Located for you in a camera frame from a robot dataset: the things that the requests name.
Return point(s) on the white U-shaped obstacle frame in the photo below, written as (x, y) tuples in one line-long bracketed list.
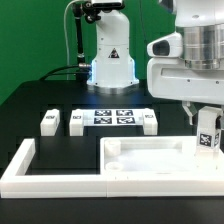
[(16, 183)]

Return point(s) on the fiducial marker base sheet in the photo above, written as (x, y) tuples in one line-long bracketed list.
[(113, 117)]

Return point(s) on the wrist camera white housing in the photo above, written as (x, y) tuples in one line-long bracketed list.
[(168, 46)]

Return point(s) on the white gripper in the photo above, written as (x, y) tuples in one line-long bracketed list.
[(168, 78)]

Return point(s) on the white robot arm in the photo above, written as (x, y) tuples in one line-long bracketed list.
[(186, 65)]

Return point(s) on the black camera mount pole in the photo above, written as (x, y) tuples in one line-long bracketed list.
[(80, 36)]

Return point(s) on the white desk top tray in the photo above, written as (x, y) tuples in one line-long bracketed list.
[(159, 155)]

